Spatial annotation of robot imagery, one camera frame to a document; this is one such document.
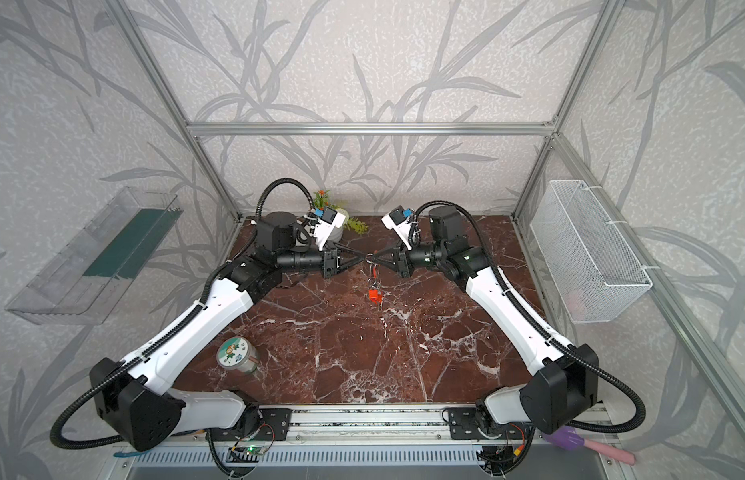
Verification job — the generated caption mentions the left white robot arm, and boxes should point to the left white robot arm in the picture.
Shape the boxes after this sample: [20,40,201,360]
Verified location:
[90,207,364,451]

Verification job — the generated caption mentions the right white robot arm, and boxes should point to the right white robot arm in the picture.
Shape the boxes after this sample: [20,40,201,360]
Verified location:
[374,202,599,434]

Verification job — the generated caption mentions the white flower pot plant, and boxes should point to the white flower pot plant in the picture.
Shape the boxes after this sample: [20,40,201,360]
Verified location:
[314,190,370,242]

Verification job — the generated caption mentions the left green circuit board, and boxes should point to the left green circuit board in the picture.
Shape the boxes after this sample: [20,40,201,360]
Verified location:
[226,444,272,464]

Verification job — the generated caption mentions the purple pink spatula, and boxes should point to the purple pink spatula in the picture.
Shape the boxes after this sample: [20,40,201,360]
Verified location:
[543,426,636,465]

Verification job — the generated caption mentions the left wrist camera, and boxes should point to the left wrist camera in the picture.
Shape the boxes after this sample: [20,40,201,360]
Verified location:
[306,206,348,251]

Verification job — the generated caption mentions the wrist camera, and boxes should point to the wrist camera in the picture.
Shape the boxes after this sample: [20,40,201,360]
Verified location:
[382,205,417,250]
[306,206,348,251]

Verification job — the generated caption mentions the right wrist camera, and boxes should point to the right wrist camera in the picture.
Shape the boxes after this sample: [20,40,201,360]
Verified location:
[382,205,417,250]

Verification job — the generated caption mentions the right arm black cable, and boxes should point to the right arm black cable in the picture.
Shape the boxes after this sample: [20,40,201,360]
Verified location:
[413,200,648,434]

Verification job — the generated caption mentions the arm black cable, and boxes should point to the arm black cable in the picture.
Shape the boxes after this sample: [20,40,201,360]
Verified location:
[49,177,316,451]
[413,200,648,434]

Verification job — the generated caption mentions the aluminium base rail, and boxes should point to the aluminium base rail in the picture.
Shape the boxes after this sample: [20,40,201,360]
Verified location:
[100,404,634,479]

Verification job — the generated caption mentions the white wire mesh basket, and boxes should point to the white wire mesh basket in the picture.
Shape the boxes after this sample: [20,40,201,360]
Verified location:
[531,180,653,324]

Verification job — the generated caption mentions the right circuit board wires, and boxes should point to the right circuit board wires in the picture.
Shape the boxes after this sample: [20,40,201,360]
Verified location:
[477,440,530,478]

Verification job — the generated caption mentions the clear plastic wall tray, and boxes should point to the clear plastic wall tray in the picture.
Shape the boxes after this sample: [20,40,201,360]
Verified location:
[6,187,184,325]

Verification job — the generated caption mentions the aluminium frame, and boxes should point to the aluminium frame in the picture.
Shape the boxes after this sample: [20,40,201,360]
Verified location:
[101,0,745,445]

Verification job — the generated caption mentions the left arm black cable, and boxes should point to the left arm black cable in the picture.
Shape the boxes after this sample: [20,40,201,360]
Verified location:
[49,177,316,451]

